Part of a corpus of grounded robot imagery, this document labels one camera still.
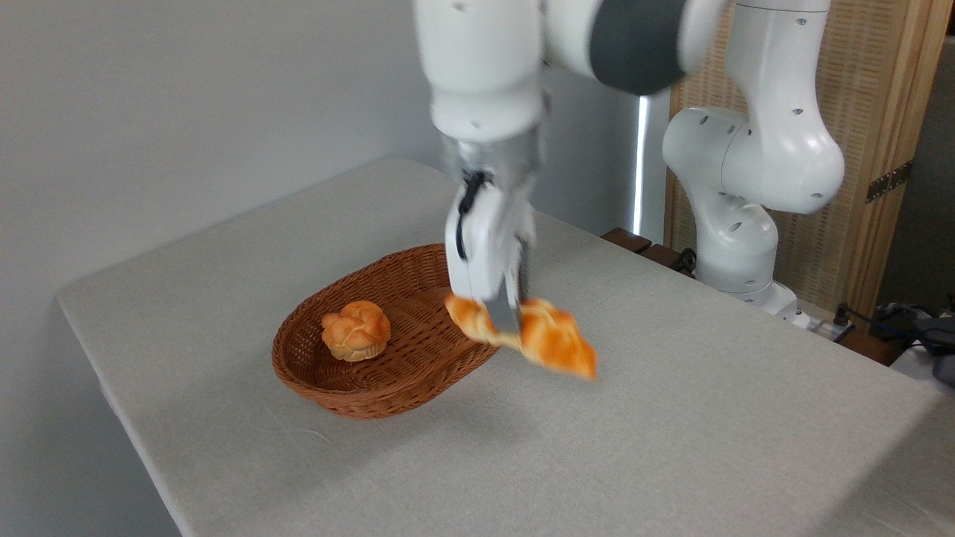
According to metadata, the wooden rattan folding screen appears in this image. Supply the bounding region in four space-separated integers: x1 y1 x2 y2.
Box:
664 0 954 318

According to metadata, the brown wicker oval basket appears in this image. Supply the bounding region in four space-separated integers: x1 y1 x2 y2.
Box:
272 242 501 419

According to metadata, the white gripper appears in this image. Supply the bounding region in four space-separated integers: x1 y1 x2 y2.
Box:
445 179 535 335

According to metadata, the dark grey device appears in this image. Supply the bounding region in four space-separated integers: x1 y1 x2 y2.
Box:
914 317 955 387

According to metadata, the dark brown wooden block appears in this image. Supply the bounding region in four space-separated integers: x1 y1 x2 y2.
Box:
601 227 654 254
640 244 683 271

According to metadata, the black blue cable bundle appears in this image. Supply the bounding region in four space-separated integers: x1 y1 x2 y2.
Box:
836 302 930 345

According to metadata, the long braided bread loaf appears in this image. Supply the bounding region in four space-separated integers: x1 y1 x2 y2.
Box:
444 293 599 381

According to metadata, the round golden bread bun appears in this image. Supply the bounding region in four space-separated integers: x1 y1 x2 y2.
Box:
321 301 392 362

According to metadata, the metal screen hinge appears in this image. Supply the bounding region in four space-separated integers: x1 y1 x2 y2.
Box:
865 160 912 204

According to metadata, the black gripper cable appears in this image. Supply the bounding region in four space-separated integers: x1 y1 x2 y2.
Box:
455 172 489 262

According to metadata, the white power strip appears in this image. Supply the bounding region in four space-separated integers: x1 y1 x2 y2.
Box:
802 312 856 344

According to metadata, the grey tablecloth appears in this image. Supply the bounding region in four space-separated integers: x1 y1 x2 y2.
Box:
56 157 955 537

